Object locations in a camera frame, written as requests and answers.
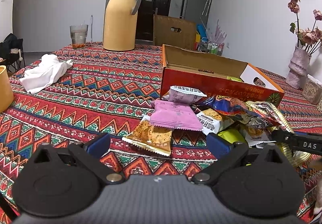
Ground black folding chair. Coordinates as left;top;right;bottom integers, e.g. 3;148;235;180
0;33;26;72

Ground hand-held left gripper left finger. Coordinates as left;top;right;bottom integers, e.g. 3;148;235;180
32;133;125;185

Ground gold striped snack packet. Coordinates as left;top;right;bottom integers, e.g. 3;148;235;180
245;100;312;167

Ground clear grain container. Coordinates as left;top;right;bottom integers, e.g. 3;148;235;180
302;74;322;105

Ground clear window cracker packet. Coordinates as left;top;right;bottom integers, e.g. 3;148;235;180
239;123;277;148

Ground colourful cartoon chip bag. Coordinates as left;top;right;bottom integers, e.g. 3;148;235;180
191;95;280;129

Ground orange cardboard box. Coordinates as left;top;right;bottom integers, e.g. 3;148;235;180
160;44;285;107

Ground orange cracker packet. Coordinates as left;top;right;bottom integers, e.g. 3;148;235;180
122;116;173;157

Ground person's right hand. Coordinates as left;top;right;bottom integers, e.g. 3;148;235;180
309;160;322;214

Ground pink snack packet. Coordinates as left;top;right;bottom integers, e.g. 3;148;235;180
150;99;204;132

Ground blue roll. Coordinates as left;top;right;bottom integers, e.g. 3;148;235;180
196;24;209;41

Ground wire rack with bottles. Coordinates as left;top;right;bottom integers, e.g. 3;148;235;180
197;39;225;56

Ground lavender white snack packet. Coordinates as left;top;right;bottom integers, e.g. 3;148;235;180
161;86;207;104

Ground white labelled cracker packet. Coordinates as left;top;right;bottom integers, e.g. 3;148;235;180
196;109;233;135

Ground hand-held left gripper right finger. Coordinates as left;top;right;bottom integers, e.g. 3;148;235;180
191;133;292;185

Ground yellow thermos jug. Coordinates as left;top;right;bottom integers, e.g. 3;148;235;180
103;0;142;51

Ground dark entrance door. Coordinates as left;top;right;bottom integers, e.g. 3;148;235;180
134;0;174;44

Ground pink feathery decoration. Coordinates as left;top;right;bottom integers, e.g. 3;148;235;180
209;19;227;46

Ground grey refrigerator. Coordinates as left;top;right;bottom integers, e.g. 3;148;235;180
181;0;214;28

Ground clear drinking glass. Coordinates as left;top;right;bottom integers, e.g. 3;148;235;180
70;24;89;49

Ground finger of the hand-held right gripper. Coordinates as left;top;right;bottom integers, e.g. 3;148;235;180
271;130;298;150

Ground crumpled white cloth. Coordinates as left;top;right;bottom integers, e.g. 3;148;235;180
19;54;74;95

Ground yellow cup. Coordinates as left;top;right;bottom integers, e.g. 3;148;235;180
0;65;14;113

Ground dried pink roses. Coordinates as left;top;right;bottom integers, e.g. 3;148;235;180
288;0;322;55

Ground pink textured vase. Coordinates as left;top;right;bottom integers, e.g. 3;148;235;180
285;46;312;90

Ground white folded umbrella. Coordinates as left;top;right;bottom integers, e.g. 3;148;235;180
202;0;214;17

